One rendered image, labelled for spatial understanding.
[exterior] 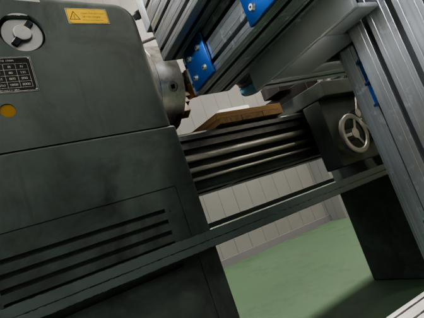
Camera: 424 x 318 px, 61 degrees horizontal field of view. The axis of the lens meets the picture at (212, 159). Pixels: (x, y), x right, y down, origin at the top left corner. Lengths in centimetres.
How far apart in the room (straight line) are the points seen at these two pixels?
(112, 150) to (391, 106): 62
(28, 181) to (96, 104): 25
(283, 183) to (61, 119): 397
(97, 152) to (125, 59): 28
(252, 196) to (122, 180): 356
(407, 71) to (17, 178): 76
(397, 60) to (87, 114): 68
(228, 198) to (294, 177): 102
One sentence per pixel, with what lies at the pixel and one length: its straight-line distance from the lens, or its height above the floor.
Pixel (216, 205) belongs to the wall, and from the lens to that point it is 417.
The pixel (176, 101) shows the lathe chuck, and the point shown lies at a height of 98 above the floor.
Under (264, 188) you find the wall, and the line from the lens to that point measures 452.
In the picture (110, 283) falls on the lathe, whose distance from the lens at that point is 83.
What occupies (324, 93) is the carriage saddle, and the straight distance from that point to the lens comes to 141.
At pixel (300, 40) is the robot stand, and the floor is 82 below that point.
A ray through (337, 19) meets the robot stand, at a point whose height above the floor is 81.
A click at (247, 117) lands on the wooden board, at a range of 128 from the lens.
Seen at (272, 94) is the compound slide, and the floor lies 98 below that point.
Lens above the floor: 60
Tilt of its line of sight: 8 degrees up
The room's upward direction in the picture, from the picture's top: 19 degrees counter-clockwise
